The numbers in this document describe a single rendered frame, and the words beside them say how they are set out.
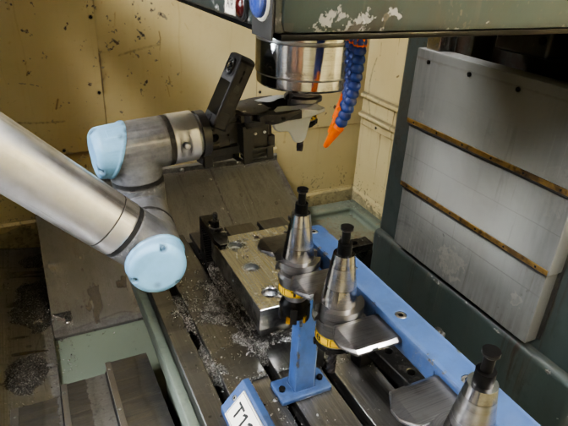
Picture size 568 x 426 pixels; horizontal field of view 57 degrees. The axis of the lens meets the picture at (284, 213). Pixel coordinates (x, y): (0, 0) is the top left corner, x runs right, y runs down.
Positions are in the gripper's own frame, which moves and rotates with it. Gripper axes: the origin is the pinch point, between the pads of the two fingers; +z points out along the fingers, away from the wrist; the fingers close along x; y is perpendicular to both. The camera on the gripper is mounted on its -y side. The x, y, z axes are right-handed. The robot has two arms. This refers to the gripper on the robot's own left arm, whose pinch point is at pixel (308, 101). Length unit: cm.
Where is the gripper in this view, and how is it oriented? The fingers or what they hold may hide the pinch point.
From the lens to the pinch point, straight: 88.6
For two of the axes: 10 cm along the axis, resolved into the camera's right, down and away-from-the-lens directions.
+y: 0.1, 8.8, 4.8
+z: 8.7, -2.4, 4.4
